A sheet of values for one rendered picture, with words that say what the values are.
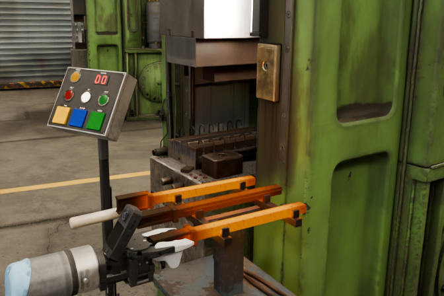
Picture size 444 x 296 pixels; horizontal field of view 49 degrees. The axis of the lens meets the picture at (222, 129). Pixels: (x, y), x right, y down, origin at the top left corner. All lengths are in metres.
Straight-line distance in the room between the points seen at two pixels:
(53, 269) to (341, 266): 1.10
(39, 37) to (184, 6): 8.01
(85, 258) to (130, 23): 5.59
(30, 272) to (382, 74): 1.22
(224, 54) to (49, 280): 0.99
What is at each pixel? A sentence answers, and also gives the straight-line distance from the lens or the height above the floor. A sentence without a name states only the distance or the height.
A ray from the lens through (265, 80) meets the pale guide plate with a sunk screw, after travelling 1.54.
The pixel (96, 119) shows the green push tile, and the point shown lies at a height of 1.01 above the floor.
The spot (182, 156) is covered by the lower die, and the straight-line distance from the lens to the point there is 1.78.
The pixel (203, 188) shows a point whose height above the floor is 0.97.
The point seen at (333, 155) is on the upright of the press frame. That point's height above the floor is 1.03.
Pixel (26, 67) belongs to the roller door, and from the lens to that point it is 9.64.
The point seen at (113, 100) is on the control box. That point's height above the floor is 1.09.
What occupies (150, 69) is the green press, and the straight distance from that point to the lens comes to 6.58.
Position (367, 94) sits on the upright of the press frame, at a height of 1.19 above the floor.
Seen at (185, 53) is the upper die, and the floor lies 1.31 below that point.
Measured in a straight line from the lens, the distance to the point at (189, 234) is 1.13.
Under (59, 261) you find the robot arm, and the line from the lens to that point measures 1.03.
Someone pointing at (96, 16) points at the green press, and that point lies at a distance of 6.59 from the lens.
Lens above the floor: 1.46
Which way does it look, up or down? 14 degrees down
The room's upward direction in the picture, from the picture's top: 1 degrees clockwise
